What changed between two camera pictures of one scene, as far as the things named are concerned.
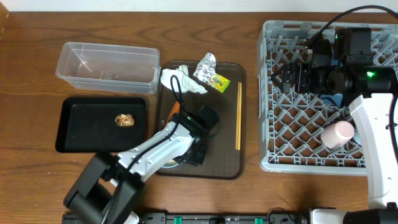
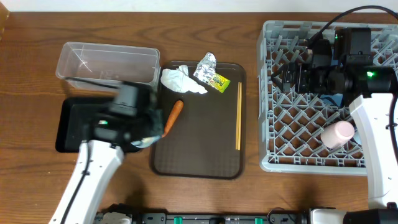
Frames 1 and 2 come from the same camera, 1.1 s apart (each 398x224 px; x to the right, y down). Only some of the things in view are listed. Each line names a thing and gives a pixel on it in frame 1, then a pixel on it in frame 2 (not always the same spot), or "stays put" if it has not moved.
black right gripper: [302, 71] stays put
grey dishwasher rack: [290, 124] stays put
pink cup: [337, 135] stays put
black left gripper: [199, 162] -> [160, 116]
